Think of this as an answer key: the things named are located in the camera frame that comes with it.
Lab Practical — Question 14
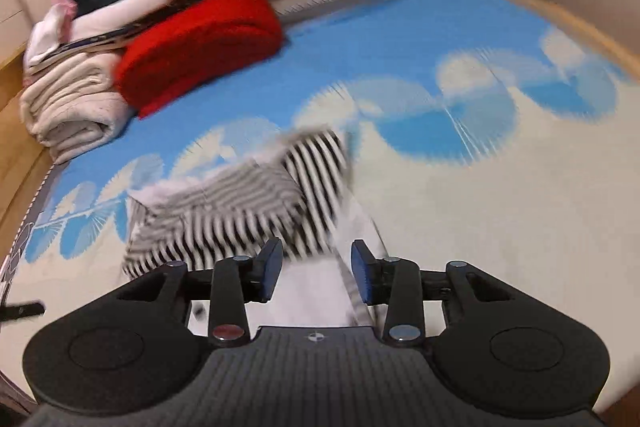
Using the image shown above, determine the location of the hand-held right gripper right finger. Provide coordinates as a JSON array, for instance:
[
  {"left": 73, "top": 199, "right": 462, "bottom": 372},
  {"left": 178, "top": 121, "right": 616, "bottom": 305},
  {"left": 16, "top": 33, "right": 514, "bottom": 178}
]
[{"left": 350, "top": 239, "right": 531, "bottom": 348}]

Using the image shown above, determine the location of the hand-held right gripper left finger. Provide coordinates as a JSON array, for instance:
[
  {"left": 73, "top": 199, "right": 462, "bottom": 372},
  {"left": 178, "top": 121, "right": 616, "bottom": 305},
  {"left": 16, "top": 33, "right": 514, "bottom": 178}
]
[{"left": 115, "top": 237, "right": 285, "bottom": 348}]

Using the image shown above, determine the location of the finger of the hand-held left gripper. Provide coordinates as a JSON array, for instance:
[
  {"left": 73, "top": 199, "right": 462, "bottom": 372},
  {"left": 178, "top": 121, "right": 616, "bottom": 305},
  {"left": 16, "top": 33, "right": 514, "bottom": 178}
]
[{"left": 0, "top": 301, "right": 45, "bottom": 324}]

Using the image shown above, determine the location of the striped white shirt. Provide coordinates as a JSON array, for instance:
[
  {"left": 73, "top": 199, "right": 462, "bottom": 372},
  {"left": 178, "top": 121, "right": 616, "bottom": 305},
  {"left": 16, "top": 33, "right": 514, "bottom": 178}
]
[{"left": 122, "top": 127, "right": 391, "bottom": 338}]

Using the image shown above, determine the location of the blue patterned bed sheet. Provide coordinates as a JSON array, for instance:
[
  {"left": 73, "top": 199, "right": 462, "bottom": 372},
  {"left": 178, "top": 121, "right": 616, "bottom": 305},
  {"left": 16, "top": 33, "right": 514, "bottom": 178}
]
[{"left": 0, "top": 0, "right": 640, "bottom": 408}]

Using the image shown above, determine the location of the folded cream blanket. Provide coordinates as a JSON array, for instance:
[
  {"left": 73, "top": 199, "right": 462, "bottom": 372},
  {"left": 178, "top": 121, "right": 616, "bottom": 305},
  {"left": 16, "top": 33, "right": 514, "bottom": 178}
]
[{"left": 20, "top": 52, "right": 133, "bottom": 165}]

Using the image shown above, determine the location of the folded red blanket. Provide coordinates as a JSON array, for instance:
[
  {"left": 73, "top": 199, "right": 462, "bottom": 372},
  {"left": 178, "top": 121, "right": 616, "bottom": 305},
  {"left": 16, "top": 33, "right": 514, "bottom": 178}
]
[{"left": 114, "top": 0, "right": 285, "bottom": 120}]

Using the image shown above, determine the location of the navy patterned folded cloth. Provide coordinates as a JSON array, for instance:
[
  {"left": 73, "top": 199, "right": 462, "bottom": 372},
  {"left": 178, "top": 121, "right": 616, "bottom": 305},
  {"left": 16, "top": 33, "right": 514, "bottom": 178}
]
[{"left": 50, "top": 0, "right": 211, "bottom": 55}]

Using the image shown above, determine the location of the pink and white cloth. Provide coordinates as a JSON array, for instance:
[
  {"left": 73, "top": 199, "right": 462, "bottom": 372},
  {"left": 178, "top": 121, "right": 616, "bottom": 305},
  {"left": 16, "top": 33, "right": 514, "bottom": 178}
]
[{"left": 22, "top": 0, "right": 76, "bottom": 72}]

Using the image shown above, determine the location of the folded white cloth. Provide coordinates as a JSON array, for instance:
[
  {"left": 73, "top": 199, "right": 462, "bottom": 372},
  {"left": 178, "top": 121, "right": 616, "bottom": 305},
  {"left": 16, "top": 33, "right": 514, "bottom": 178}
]
[{"left": 70, "top": 0, "right": 221, "bottom": 38}]

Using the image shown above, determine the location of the wooden bed frame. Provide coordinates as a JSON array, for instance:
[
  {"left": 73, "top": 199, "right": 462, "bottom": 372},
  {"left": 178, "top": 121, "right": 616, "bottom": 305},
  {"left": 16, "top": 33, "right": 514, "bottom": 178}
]
[{"left": 0, "top": 0, "right": 640, "bottom": 248}]

